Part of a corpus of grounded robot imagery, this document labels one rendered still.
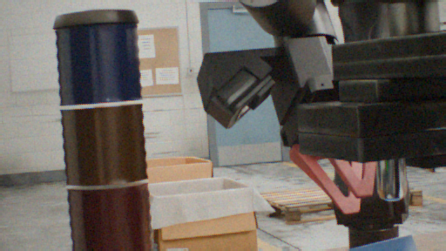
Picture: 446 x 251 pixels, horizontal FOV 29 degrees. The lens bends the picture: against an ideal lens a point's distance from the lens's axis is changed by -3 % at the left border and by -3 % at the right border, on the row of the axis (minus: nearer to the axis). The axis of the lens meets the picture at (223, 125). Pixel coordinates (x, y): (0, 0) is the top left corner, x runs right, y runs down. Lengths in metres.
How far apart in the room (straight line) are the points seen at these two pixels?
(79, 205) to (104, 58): 0.06
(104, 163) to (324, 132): 0.25
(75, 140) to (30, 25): 11.04
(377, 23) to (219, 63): 0.34
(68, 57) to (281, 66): 0.42
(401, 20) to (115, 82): 0.28
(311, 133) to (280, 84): 0.17
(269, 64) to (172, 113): 10.81
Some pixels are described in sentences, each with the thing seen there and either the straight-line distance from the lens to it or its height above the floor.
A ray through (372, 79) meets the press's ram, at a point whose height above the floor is 1.16.
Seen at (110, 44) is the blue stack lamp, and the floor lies 1.18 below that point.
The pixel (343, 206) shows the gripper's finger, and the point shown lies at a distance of 0.76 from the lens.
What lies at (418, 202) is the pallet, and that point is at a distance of 7.34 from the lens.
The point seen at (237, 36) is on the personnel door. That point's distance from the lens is 11.78.
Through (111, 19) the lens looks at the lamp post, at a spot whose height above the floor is 1.19.
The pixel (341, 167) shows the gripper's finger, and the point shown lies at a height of 1.08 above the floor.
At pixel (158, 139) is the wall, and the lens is 11.57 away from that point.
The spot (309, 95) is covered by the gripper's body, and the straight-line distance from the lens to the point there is 0.75.
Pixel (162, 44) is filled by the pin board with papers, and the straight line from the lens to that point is 11.56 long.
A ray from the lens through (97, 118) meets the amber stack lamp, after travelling 0.38.
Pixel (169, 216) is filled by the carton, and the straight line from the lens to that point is 4.09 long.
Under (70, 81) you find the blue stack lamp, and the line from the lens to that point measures 0.38.
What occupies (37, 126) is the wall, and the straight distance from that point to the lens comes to 11.39.
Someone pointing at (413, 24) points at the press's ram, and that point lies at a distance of 0.61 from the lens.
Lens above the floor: 1.16
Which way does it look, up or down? 3 degrees down
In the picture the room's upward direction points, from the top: 4 degrees counter-clockwise
